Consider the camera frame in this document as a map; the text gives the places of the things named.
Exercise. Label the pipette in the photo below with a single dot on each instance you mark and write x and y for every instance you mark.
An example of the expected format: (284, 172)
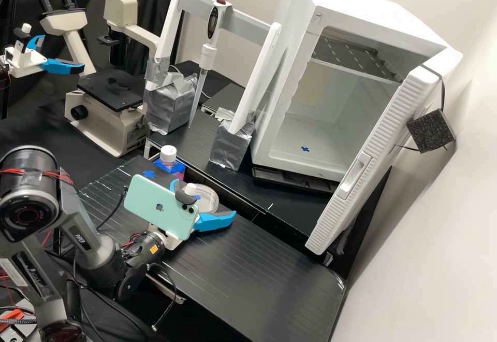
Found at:
(214, 27)

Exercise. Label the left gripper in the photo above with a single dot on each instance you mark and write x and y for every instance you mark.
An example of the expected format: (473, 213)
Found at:
(25, 62)

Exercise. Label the petri dish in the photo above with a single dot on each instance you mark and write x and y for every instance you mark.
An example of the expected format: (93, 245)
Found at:
(209, 198)

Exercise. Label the cream microscope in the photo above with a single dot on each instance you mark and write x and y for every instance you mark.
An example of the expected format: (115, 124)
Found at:
(108, 116)

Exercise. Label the black platform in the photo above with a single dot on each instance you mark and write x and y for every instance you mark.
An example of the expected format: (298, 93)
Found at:
(240, 272)
(283, 210)
(226, 99)

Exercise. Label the right wrist camera phone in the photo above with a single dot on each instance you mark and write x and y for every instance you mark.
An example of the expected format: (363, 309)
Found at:
(155, 202)

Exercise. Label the left phone holder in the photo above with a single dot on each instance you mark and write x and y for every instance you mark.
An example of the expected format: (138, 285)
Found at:
(26, 28)

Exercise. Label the small bottle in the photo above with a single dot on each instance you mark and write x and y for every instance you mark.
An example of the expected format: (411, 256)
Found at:
(168, 157)

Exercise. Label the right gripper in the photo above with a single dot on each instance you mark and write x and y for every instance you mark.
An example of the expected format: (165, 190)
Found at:
(174, 241)

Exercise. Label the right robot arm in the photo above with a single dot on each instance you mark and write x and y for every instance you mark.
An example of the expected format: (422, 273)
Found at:
(83, 241)

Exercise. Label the incubator door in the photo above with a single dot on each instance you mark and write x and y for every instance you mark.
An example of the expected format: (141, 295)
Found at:
(372, 155)

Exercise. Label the blue bottle holder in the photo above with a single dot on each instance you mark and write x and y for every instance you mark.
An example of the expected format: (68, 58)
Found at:
(178, 171)

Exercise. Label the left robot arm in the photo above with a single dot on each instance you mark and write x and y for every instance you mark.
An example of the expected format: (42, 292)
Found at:
(3, 72)

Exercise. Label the white pipette stand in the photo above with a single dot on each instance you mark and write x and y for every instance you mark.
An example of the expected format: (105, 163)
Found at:
(248, 85)

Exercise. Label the white incubator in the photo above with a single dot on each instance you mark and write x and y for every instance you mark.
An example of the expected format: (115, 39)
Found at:
(349, 19)

